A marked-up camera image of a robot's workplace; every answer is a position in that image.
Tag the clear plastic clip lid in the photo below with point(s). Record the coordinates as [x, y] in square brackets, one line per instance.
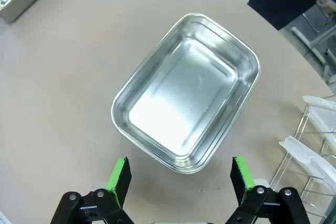
[323, 119]
[302, 155]

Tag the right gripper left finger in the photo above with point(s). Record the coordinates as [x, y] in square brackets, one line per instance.
[115, 182]

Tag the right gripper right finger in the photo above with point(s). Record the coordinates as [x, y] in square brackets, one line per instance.
[244, 179]

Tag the person's left hand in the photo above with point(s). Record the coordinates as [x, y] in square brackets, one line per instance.
[325, 5]

